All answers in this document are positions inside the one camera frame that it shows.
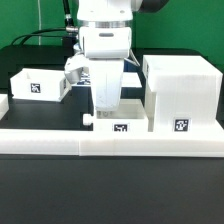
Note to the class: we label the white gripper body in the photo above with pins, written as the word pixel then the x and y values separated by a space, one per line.
pixel 106 80

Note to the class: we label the white front drawer tray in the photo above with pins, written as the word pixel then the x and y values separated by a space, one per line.
pixel 130 117

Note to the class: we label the white drawer tray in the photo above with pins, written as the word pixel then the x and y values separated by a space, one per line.
pixel 130 117
pixel 39 84

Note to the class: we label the white drawer cabinet box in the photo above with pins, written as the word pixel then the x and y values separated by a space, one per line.
pixel 182 93

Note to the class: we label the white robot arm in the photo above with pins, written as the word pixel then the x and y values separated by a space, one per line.
pixel 104 44

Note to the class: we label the white rear drawer tray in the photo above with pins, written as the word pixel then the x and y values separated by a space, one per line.
pixel 39 84

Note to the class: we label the white marker tag sheet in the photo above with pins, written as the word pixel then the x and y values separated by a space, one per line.
pixel 130 80

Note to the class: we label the white foam border frame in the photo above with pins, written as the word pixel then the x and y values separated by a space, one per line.
pixel 76 143

